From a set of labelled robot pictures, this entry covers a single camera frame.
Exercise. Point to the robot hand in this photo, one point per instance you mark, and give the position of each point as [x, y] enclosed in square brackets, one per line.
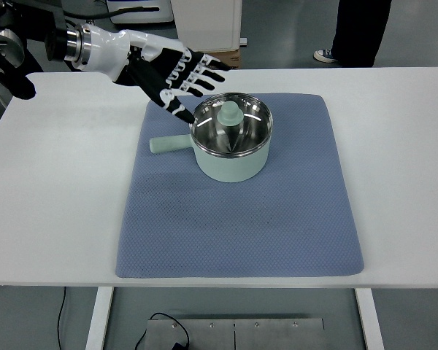
[106, 51]

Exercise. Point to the glass lid with green knob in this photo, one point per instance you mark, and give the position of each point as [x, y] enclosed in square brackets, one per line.
[229, 114]

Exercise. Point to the white device with black slot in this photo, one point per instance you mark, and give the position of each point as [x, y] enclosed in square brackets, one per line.
[146, 17]

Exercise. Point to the white cabinet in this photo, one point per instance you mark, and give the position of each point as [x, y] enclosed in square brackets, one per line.
[208, 22]

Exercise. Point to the cardboard box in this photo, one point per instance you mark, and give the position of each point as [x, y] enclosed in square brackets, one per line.
[233, 58]

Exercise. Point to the blue textured mat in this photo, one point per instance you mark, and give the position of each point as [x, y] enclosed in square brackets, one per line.
[241, 248]

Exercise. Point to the person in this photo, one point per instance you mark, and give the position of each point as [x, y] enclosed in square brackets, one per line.
[357, 33]

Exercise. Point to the white table leg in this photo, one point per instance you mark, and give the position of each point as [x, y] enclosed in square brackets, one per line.
[370, 321]
[98, 321]

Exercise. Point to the grey metal plate with screws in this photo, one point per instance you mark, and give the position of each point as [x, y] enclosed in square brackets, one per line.
[270, 335]

